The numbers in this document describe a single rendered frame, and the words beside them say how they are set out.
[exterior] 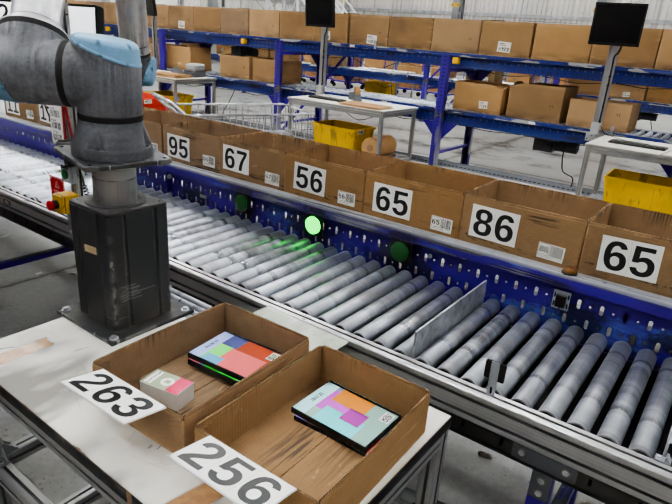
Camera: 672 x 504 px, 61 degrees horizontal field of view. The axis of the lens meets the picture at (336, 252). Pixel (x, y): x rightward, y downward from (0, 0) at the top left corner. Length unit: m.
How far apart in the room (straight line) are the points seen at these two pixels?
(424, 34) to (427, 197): 5.22
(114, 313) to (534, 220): 1.24
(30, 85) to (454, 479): 1.85
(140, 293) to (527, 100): 5.26
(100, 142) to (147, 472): 0.75
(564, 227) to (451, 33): 5.27
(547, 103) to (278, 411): 5.35
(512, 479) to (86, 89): 1.92
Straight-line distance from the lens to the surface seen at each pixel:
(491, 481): 2.35
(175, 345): 1.43
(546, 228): 1.86
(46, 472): 2.39
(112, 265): 1.51
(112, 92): 1.44
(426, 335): 1.56
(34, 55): 1.49
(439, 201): 1.98
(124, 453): 1.21
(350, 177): 2.15
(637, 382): 1.65
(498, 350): 1.61
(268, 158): 2.41
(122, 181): 1.52
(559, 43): 6.52
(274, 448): 1.17
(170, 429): 1.16
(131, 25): 1.89
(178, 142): 2.82
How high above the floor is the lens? 1.52
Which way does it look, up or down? 21 degrees down
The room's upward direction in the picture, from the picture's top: 4 degrees clockwise
